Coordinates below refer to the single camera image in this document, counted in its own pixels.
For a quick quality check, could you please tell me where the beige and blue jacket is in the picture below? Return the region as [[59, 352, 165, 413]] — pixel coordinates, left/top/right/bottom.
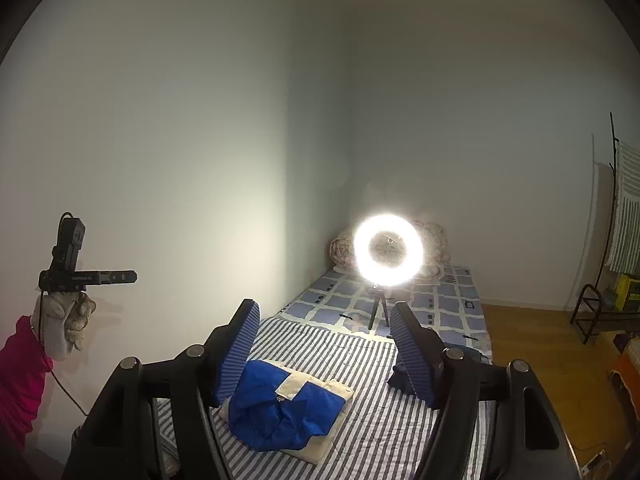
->
[[217, 357, 356, 466]]

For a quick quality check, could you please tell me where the yellow box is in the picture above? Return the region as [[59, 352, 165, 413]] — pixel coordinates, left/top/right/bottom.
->
[[614, 272, 640, 311]]

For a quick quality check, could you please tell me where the black mini tripod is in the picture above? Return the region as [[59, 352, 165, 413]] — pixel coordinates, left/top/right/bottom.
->
[[367, 285, 392, 332]]

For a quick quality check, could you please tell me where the rolled floral quilt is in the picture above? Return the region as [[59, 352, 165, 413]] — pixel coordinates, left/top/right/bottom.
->
[[328, 220, 452, 281]]

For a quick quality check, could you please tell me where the orange stool with white cover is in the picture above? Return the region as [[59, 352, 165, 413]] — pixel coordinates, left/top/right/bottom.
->
[[607, 352, 640, 406]]

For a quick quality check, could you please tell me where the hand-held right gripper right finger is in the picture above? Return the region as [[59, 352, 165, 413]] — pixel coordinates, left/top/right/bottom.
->
[[389, 301, 583, 480]]

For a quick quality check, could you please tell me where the hanging striped towel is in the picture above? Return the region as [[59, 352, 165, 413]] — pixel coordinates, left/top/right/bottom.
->
[[602, 140, 640, 273]]

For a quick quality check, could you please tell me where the person's left forearm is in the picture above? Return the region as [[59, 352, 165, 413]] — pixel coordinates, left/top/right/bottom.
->
[[0, 315, 55, 453]]

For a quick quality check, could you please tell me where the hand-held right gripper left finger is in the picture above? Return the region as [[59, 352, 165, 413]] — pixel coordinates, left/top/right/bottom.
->
[[62, 299, 262, 480]]

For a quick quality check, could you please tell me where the person's left hand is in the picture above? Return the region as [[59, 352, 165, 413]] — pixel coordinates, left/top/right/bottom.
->
[[31, 290, 97, 362]]

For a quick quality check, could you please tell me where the ring light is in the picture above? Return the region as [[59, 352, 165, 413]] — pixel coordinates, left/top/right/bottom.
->
[[352, 212, 426, 288]]

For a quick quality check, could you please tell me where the black clothes rack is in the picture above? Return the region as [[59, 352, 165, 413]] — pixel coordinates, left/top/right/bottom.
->
[[570, 112, 640, 346]]

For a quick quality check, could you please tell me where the blue checked bed sheet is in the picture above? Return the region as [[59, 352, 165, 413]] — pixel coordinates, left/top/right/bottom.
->
[[280, 262, 493, 361]]

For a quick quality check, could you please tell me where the blue white striped bed sheet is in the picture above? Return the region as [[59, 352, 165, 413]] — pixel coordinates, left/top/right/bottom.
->
[[150, 315, 501, 480]]

